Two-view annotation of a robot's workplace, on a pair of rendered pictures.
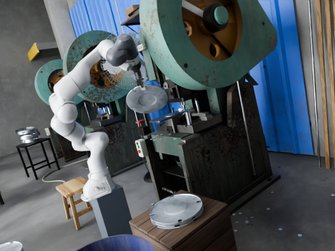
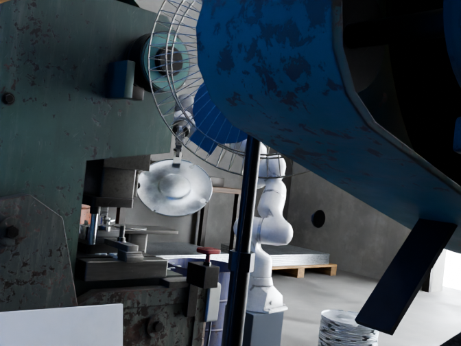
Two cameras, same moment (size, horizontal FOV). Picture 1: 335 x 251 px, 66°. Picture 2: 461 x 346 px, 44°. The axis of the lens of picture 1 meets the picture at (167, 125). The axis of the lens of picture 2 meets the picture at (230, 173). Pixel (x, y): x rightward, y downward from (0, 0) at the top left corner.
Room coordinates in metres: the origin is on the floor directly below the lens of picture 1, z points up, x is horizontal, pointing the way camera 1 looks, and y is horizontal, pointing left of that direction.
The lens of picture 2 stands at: (4.00, 0.00, 1.02)
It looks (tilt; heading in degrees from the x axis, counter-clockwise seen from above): 0 degrees down; 172
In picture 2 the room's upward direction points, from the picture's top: 6 degrees clockwise
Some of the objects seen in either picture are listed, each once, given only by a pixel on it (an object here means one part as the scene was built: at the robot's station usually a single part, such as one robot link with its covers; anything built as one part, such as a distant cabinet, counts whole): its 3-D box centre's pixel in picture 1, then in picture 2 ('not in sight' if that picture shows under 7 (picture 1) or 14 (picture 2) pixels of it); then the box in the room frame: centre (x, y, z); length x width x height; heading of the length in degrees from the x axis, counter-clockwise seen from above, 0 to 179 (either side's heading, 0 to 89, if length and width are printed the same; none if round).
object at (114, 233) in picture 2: (185, 112); (98, 233); (2.00, -0.16, 0.76); 0.15 x 0.09 x 0.05; 34
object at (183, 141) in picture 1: (231, 146); not in sight; (1.85, -0.43, 0.45); 0.92 x 0.12 x 0.90; 124
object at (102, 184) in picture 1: (95, 182); (263, 291); (1.59, 0.53, 0.52); 0.22 x 0.19 x 0.14; 123
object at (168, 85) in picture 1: (173, 78); (116, 154); (1.98, -0.13, 1.04); 0.17 x 0.15 x 0.30; 124
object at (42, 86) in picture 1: (81, 106); not in sight; (5.07, 1.54, 0.87); 1.53 x 0.99 x 1.74; 127
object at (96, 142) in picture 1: (97, 151); (252, 245); (1.60, 0.46, 0.71); 0.18 x 0.11 x 0.25; 66
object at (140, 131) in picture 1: (145, 136); (200, 290); (2.13, 0.20, 0.62); 0.10 x 0.06 x 0.20; 34
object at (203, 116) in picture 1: (200, 112); not in sight; (1.86, -0.26, 0.76); 0.17 x 0.06 x 0.10; 34
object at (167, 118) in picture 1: (169, 124); (138, 244); (1.90, -0.02, 0.72); 0.25 x 0.14 x 0.14; 124
